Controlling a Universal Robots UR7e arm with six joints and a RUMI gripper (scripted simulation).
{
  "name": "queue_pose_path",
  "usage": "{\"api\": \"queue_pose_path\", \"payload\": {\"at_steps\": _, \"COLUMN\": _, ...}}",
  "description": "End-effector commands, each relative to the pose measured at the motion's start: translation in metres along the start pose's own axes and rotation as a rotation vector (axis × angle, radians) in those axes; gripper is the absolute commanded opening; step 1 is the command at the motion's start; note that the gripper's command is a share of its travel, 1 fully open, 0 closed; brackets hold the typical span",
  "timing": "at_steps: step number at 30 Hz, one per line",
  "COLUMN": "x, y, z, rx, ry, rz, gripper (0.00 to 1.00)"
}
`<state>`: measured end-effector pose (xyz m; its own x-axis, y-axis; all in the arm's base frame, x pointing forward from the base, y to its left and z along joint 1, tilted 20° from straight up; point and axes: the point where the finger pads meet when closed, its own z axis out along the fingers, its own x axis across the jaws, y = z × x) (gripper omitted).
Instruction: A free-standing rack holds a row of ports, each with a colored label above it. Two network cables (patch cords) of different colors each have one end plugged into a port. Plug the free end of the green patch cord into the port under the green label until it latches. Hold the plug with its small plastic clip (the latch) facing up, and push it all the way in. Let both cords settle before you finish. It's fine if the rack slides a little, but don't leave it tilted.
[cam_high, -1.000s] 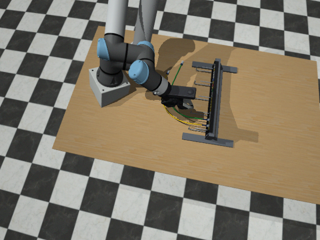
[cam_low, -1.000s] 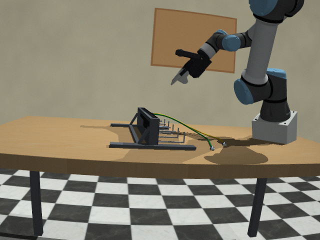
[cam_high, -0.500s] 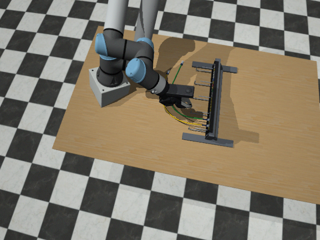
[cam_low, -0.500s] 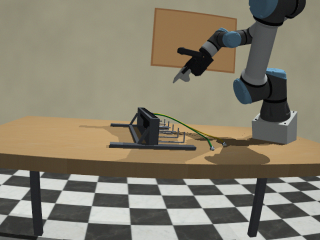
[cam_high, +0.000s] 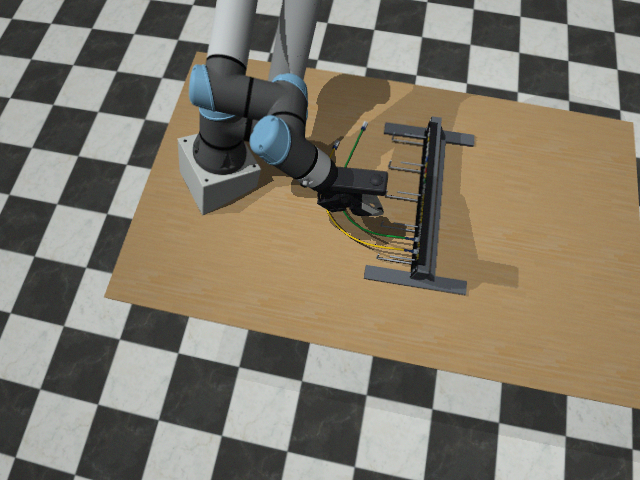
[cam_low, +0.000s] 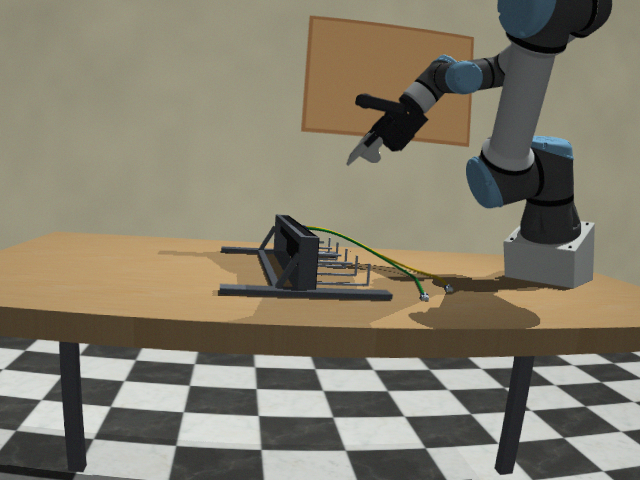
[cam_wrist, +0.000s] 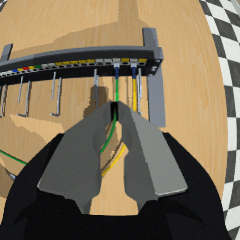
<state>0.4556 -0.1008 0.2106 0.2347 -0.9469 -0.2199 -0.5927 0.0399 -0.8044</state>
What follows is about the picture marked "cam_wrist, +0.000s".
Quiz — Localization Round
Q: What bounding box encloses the grey port rack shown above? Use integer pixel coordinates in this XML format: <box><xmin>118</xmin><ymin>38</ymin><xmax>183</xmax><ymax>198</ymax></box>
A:
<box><xmin>0</xmin><ymin>27</ymin><xmax>166</xmax><ymax>128</ymax></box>

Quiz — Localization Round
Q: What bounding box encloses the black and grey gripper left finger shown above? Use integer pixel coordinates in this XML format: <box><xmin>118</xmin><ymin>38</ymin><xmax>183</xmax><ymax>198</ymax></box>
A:
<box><xmin>0</xmin><ymin>101</ymin><xmax>115</xmax><ymax>240</ymax></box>

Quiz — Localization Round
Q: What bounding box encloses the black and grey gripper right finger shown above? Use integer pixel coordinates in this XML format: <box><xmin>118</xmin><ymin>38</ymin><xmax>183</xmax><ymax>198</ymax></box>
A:
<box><xmin>115</xmin><ymin>101</ymin><xmax>232</xmax><ymax>240</ymax></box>

